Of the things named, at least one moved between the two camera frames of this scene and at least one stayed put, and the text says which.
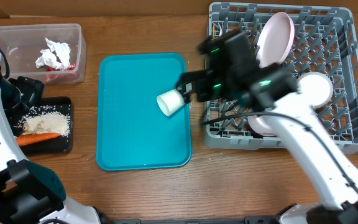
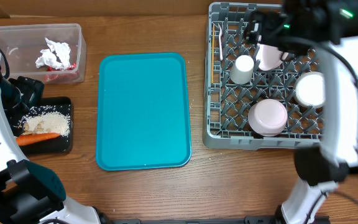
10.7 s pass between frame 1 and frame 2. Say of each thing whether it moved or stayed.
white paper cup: moved
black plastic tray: stayed
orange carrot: stayed
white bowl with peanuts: stayed
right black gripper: moved
